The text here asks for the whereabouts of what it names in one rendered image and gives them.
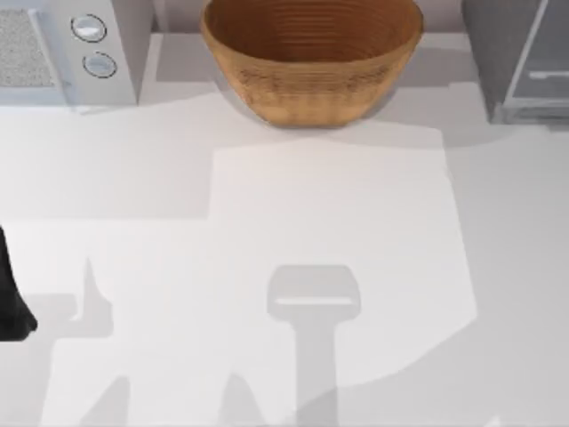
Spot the brown woven basket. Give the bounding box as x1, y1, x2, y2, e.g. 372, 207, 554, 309
199, 0, 425, 130

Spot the round microwave knob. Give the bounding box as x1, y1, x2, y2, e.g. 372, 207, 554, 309
82, 51, 119, 79
69, 12, 108, 44

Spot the pale microwave oven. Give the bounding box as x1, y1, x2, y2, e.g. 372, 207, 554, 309
0, 0, 156, 108

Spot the grey cabinet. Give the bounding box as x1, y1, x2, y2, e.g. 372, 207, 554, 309
460, 0, 569, 131

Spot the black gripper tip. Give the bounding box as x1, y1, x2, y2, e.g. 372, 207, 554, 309
0, 225, 38, 342

